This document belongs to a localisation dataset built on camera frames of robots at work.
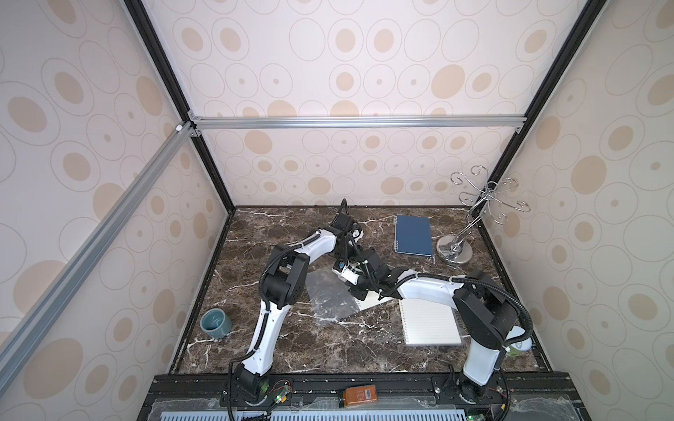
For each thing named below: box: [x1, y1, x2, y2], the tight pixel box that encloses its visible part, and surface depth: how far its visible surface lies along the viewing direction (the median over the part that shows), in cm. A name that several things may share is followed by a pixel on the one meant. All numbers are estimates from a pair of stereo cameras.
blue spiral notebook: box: [393, 214, 433, 257], surface depth 112 cm
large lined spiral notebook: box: [398, 298, 464, 347], surface depth 83 cm
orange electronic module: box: [344, 384, 378, 407], surface depth 71 cm
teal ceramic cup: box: [200, 307, 233, 340], surface depth 83 cm
